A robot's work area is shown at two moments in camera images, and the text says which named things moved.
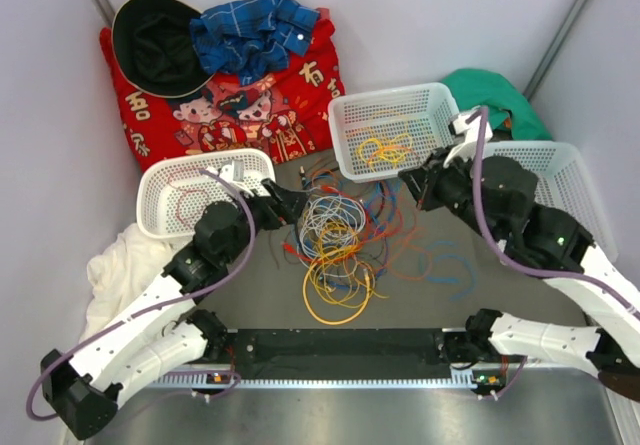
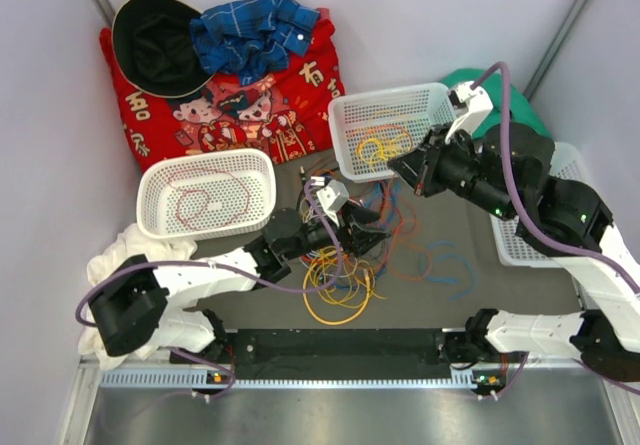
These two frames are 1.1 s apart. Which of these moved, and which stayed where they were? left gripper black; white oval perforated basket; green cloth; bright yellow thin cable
Moved: left gripper black
Stayed: white oval perforated basket; bright yellow thin cable; green cloth
